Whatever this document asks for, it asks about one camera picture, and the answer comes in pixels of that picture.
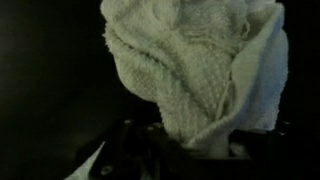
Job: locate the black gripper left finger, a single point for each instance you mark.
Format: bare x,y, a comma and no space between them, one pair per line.
126,155

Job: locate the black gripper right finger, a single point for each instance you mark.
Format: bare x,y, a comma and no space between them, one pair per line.
288,152

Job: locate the white terry towel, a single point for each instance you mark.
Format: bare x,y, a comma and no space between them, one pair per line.
206,68

